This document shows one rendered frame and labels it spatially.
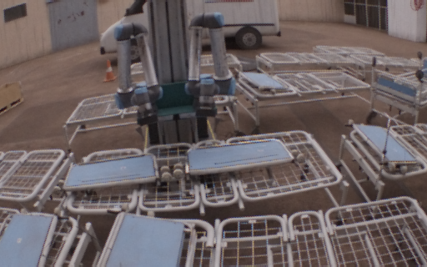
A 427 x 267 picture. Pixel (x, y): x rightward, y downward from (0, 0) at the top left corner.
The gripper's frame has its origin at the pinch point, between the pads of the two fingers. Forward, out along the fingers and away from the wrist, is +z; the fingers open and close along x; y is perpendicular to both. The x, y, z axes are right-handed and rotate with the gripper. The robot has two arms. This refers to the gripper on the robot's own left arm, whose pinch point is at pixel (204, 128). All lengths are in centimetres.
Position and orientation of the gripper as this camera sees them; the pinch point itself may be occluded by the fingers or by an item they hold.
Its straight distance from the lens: 229.6
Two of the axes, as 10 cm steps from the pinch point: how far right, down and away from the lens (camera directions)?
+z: -0.5, 10.0, 0.2
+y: -0.3, 0.2, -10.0
